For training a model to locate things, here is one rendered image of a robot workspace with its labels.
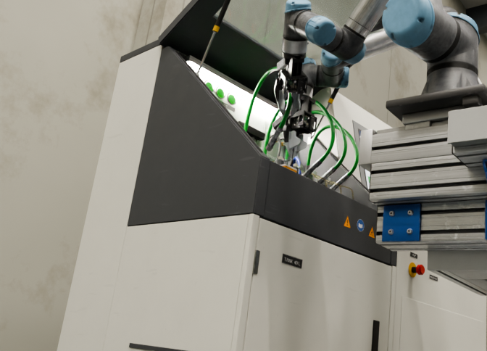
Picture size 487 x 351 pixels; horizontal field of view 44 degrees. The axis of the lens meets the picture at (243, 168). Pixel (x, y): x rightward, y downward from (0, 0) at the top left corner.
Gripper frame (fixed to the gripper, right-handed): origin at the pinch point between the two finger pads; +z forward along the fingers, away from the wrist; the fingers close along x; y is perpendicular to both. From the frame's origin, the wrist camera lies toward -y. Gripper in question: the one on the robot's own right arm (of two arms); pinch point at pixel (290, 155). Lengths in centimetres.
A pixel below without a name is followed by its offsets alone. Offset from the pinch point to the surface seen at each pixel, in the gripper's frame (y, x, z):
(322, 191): 21.6, -7.7, 17.4
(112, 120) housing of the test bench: -60, -35, -11
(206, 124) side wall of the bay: -3.8, -35.0, 1.3
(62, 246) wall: -196, 27, 18
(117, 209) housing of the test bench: -44, -35, 25
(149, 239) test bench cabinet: -22, -35, 36
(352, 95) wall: -228, 337, -219
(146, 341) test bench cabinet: -15, -35, 66
